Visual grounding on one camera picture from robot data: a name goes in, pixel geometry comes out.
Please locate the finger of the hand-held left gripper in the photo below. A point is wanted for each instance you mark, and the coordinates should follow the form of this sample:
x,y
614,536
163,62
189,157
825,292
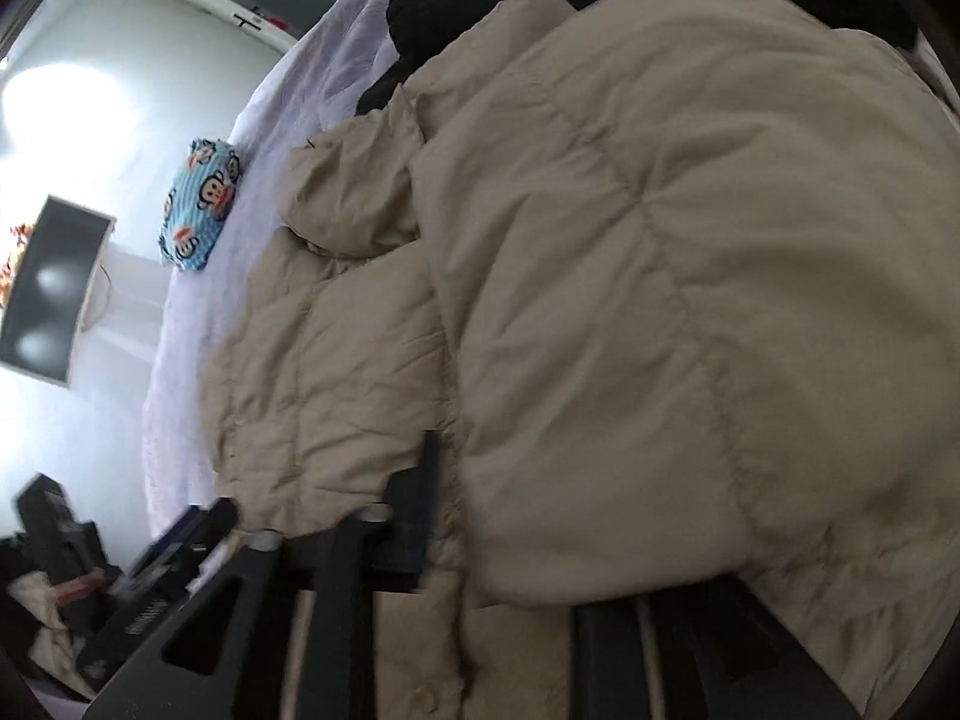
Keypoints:
x,y
187,536

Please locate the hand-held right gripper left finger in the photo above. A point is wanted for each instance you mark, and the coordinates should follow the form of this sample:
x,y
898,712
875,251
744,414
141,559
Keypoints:
x,y
414,510

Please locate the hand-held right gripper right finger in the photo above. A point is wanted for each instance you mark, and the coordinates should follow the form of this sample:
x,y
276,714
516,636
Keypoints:
x,y
675,652

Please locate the beige puffer jacket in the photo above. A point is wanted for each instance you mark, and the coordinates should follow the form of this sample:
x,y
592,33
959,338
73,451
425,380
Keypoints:
x,y
600,277

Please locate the person's left forearm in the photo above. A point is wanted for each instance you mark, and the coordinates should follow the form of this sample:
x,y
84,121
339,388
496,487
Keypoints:
x,y
45,630

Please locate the white furniture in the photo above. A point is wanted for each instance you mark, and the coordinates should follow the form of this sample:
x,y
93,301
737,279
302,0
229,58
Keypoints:
x,y
127,292

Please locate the blue cartoon monkey pillow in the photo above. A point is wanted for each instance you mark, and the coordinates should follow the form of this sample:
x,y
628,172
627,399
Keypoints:
x,y
199,202

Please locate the lavender bed blanket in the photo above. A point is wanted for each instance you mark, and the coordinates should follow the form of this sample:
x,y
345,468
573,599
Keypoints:
x,y
300,75

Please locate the dark screen with white frame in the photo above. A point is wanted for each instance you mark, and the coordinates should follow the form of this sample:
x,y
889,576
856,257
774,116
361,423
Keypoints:
x,y
49,292

